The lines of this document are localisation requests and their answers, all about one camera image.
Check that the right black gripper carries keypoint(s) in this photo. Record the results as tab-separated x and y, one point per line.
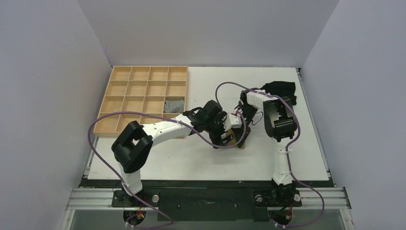
246	119

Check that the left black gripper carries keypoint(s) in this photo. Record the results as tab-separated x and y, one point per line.
216	139

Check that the olive and cream underwear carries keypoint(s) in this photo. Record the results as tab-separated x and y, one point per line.
237	136

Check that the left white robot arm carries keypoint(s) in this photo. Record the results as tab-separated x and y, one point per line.
132	147

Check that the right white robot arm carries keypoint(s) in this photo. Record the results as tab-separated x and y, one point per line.
279	123

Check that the black underwear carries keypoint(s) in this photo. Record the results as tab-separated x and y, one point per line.
282	89

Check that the rolled striped grey underwear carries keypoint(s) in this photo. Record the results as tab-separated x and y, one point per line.
174	107

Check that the wooden compartment tray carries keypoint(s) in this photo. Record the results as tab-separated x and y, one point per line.
138	93

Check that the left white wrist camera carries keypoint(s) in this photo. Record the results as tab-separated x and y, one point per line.
232	121

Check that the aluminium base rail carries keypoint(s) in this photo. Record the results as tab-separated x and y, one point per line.
171	204

